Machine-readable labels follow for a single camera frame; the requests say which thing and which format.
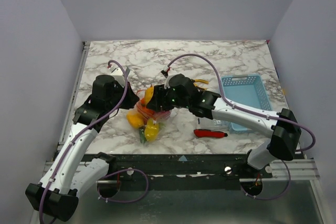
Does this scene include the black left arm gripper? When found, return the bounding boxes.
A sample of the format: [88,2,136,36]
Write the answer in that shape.
[107,81,140,111]

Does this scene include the clear zip bag orange zipper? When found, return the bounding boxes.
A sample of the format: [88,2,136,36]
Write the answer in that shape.
[127,89,173,145]

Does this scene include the small yellow orange fruit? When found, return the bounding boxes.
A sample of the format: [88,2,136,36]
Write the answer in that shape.
[143,86,154,105]

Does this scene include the yellow lemon squash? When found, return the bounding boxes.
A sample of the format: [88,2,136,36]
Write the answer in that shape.
[144,119,160,142]

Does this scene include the purple onion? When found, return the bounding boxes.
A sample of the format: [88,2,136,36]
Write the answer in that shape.
[153,111,171,120]

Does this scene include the orange yellow bell pepper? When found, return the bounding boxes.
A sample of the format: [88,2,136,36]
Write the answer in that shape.
[127,111,144,129]

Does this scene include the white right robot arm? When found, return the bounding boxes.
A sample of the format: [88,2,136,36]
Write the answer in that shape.
[146,74,301,178]

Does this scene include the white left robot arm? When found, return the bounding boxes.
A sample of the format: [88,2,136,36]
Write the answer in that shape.
[25,74,139,221]

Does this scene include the red black utility knife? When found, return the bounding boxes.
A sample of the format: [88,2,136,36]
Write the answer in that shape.
[193,129,228,138]

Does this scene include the clear plastic screw box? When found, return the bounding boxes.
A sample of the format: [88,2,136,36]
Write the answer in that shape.
[197,118,229,130]

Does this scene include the light blue plastic basket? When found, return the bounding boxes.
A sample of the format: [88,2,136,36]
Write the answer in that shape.
[220,73,274,133]

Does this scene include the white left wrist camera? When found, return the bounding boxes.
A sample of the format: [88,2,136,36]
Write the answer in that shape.
[110,66,130,86]

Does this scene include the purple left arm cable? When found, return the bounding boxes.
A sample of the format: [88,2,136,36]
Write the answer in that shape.
[39,60,150,224]

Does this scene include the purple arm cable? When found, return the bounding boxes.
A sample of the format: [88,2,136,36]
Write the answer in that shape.
[39,60,150,224]
[167,54,316,200]

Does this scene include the yellow handled pliers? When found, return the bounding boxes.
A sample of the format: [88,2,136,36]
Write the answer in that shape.
[192,79,209,88]

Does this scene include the black metal base rail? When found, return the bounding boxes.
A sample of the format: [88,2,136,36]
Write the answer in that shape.
[101,154,272,191]

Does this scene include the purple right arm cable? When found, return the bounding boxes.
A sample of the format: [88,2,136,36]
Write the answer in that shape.
[167,54,316,200]

